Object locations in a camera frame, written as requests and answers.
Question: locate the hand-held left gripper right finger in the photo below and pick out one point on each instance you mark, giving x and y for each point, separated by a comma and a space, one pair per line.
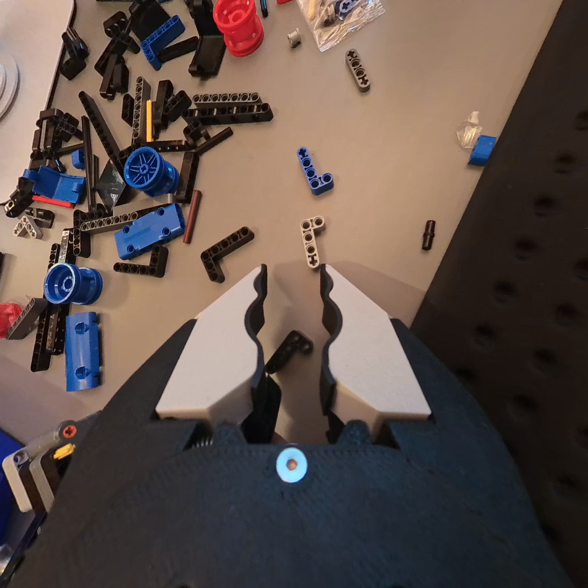
376, 367

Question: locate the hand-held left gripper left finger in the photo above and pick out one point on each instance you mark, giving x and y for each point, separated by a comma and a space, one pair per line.
211, 367

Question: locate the light grey L beam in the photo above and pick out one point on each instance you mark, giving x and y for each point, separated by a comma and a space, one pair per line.
27, 227
310, 243

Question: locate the blue small L beam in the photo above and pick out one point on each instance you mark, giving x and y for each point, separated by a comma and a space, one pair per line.
310, 172

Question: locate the black toy chassis assembly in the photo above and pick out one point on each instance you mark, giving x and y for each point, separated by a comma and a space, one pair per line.
36, 482

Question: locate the pile of black beams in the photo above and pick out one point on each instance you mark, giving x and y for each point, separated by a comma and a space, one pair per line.
105, 133

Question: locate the grey desk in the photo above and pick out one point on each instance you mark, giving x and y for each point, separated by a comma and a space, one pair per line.
413, 206

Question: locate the black small L beam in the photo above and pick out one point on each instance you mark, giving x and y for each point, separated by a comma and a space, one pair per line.
287, 351

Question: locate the black large L beam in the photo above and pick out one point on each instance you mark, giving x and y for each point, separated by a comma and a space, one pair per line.
229, 241

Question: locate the blue flat panel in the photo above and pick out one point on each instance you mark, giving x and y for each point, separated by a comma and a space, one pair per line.
147, 229
82, 349

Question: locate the black pin connector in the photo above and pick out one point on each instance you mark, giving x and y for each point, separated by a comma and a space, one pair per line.
428, 235

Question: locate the brown axle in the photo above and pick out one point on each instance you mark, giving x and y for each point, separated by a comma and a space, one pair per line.
193, 216

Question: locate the blue wheel rim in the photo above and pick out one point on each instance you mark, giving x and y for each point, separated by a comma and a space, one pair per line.
62, 282
142, 167

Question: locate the dark grey thin beam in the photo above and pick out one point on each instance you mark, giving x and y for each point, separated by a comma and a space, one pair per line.
115, 221

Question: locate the black flat tile bar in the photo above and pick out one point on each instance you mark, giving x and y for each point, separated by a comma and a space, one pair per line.
187, 177

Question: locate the red wheel rim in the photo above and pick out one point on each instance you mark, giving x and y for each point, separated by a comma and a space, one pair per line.
9, 319
239, 27

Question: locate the red axle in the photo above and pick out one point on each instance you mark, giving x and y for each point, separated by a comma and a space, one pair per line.
53, 201

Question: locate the blue hinged panel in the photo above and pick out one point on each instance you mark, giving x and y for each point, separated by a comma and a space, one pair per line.
55, 186

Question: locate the blue small block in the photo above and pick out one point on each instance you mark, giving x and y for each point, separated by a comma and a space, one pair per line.
482, 150

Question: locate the small blue connector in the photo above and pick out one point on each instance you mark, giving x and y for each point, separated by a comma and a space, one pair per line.
78, 159

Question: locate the clear plastic scrap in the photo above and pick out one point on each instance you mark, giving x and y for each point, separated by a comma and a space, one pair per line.
468, 131

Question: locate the short yellow axle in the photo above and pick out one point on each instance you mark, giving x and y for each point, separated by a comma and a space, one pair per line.
149, 119

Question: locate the long grey beam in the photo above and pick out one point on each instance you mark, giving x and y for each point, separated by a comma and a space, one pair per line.
225, 98

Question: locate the medium grey beam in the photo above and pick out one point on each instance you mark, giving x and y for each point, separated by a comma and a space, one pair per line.
140, 105

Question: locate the dark grey short beam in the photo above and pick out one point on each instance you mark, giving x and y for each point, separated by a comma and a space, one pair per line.
358, 71

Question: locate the black rectangular panel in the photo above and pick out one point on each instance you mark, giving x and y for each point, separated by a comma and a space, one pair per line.
209, 57

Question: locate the blue large L beam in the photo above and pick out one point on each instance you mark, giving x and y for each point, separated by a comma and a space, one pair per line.
160, 41

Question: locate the black square tile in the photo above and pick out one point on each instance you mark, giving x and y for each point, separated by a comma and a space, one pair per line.
149, 18

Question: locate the book stand with white base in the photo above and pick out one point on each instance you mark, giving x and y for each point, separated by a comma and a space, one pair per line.
41, 55

